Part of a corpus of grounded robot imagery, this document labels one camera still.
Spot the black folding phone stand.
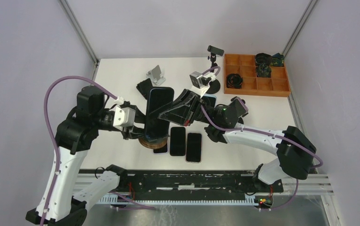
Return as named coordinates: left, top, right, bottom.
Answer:
left=136, top=78, right=154, bottom=100

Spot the light blue case phone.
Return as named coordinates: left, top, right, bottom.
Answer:
left=202, top=95, right=217, bottom=107

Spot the black tall round-base stand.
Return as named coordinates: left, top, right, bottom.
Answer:
left=207, top=45, right=224, bottom=95

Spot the black lens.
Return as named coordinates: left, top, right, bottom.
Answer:
left=226, top=73, right=243, bottom=89

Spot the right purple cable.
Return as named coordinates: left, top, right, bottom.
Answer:
left=200, top=66, right=324, bottom=169

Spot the silver folding phone stand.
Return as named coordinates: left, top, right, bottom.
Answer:
left=146, top=65, right=166, bottom=86

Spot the black phone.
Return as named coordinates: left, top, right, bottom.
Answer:
left=169, top=127, right=186, bottom=156

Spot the round wooden phone stand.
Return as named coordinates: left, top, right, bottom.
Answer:
left=138, top=136, right=169, bottom=150

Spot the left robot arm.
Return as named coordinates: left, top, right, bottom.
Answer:
left=25, top=85, right=145, bottom=226

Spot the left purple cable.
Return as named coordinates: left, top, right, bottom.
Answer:
left=39, top=76, right=120, bottom=226

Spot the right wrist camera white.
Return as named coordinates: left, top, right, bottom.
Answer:
left=189, top=72, right=217, bottom=97

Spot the white cable duct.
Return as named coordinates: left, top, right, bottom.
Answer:
left=97, top=194, right=259, bottom=207

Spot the purple cable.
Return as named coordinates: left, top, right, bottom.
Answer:
left=39, top=76, right=120, bottom=226
left=200, top=66, right=324, bottom=169

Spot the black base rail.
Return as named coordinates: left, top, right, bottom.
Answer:
left=113, top=170, right=284, bottom=202

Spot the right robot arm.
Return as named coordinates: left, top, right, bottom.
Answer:
left=158, top=89, right=317, bottom=192

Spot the black right clamp stand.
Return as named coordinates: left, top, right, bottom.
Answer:
left=229, top=97, right=250, bottom=119

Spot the purple case phone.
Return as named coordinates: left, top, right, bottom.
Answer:
left=153, top=144, right=168, bottom=154

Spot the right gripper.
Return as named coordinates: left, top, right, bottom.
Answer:
left=155, top=89, right=214, bottom=128

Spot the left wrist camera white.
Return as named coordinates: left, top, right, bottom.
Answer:
left=113, top=97, right=137, bottom=127

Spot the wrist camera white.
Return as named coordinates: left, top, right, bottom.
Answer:
left=189, top=72, right=217, bottom=97
left=113, top=97, right=137, bottom=127

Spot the orange compartment tray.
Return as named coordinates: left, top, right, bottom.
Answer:
left=221, top=54, right=291, bottom=97

